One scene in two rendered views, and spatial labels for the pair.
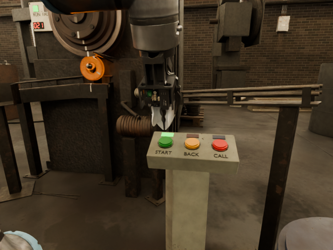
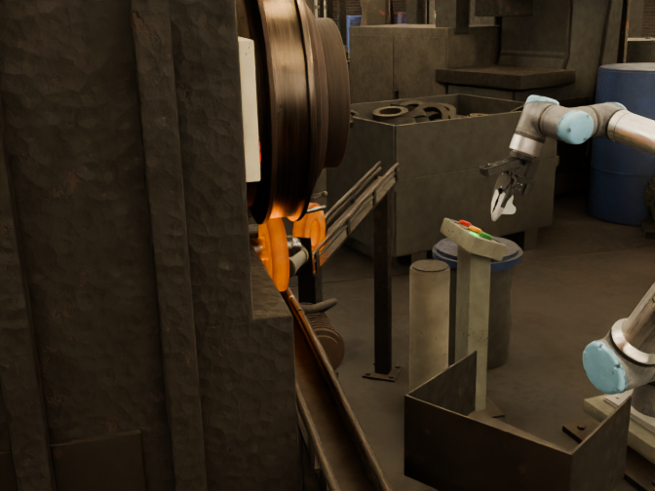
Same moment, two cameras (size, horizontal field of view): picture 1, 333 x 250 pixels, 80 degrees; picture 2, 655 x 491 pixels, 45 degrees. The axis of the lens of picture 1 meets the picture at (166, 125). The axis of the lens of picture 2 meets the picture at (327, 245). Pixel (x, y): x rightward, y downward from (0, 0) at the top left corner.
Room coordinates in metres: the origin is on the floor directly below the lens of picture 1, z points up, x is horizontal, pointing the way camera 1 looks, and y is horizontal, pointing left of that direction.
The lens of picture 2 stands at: (1.84, 1.91, 1.28)
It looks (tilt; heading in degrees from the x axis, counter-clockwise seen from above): 17 degrees down; 247
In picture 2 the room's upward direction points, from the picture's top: 1 degrees counter-clockwise
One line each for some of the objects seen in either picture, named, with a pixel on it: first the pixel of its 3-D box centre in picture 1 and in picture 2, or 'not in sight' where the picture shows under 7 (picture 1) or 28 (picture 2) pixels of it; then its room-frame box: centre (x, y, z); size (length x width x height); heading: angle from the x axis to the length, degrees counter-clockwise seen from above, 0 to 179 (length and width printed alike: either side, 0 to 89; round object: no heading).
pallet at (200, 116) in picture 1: (167, 106); not in sight; (3.26, -0.01, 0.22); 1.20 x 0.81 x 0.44; 79
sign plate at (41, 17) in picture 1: (48, 16); (236, 101); (1.51, 0.81, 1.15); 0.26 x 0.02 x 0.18; 81
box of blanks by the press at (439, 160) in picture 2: not in sight; (430, 173); (-0.29, -1.74, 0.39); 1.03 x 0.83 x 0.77; 6
